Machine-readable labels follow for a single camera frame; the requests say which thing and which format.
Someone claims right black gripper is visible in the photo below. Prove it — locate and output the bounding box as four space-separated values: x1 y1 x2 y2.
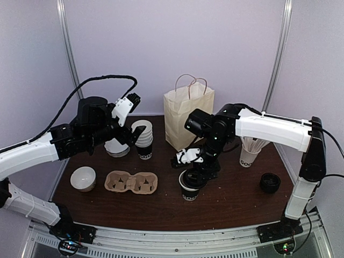
192 134 228 184

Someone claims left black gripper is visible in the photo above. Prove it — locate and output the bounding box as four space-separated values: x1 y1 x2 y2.
86 102 146 148

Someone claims black cup lid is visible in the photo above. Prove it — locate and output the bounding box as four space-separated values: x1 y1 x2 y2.
180 168 207 189

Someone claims black paper coffee cup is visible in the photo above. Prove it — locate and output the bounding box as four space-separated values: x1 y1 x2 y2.
178 170 200 201

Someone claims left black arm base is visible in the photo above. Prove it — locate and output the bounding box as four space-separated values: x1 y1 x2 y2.
49 218 97 244

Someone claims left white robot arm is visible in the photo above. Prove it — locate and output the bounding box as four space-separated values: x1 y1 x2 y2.
1 93 145 239

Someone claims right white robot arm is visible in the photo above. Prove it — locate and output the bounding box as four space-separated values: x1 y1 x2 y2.
176 103 326 238

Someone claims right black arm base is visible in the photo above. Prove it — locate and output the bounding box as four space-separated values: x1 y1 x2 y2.
257 222 303 243

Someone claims stack of paper cups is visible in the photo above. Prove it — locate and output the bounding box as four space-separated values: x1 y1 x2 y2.
132 120 153 160

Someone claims white scalloped bowl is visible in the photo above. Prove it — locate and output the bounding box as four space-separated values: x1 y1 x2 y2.
104 139 130 158

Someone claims white cup holding straws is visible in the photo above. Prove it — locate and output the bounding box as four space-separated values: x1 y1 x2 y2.
239 147 261 168

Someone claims cardboard cup carrier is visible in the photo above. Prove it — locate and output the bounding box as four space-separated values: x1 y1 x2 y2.
104 170 158 195

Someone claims stack of black lids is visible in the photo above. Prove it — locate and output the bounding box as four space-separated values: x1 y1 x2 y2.
260 173 281 194

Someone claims cream paper bag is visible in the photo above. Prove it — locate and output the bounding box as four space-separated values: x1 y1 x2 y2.
163 77 214 151

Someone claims white round bowl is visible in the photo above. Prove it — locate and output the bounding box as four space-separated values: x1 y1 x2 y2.
70 167 96 192

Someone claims aluminium front rail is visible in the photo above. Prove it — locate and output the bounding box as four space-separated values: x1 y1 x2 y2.
26 212 334 258

